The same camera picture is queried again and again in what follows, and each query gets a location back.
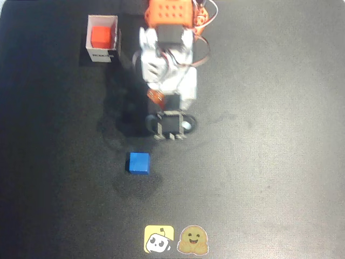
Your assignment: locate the yellow robot sticker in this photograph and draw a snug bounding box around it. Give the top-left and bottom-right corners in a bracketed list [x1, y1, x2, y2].
[144, 225, 175, 254]

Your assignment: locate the blue cube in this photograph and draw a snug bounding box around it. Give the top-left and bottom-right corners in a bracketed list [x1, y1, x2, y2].
[125, 152, 150, 175]

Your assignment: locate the dark felt mat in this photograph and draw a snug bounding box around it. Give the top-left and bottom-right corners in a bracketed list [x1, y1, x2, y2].
[0, 0, 345, 259]

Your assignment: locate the white cardboard box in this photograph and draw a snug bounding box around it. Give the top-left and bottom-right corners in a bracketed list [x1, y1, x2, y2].
[85, 15, 122, 64]

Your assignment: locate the hugging face emoji sticker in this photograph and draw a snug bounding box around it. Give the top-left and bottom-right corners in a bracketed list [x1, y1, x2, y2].
[177, 225, 210, 255]

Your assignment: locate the red cube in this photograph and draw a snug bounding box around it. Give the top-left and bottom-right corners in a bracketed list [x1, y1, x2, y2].
[91, 25, 113, 49]

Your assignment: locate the white cable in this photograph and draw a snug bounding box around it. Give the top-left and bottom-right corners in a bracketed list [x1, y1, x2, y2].
[201, 0, 219, 28]

